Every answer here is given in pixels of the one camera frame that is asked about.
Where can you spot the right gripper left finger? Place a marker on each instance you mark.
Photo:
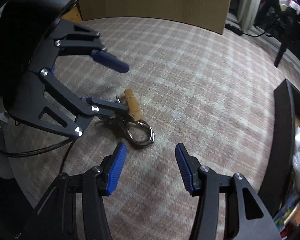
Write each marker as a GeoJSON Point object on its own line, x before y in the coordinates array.
{"type": "Point", "coordinates": [54, 217]}

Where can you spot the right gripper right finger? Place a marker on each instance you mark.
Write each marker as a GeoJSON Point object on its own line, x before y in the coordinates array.
{"type": "Point", "coordinates": [246, 216]}

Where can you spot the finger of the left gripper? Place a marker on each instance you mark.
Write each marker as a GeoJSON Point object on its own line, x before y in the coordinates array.
{"type": "Point", "coordinates": [41, 101]}
{"type": "Point", "coordinates": [74, 39]}

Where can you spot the tan keychain with metal rings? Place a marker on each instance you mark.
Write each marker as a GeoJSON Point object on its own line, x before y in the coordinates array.
{"type": "Point", "coordinates": [133, 117]}

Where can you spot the black storage bin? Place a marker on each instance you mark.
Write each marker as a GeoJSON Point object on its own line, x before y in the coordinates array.
{"type": "Point", "coordinates": [278, 190]}

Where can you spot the cardboard box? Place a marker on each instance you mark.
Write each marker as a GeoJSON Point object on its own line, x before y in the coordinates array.
{"type": "Point", "coordinates": [207, 14]}

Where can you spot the black power strip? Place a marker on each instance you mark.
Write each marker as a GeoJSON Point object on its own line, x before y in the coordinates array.
{"type": "Point", "coordinates": [238, 31]}

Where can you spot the black desk leg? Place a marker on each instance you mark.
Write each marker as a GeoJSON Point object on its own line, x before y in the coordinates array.
{"type": "Point", "coordinates": [283, 47]}

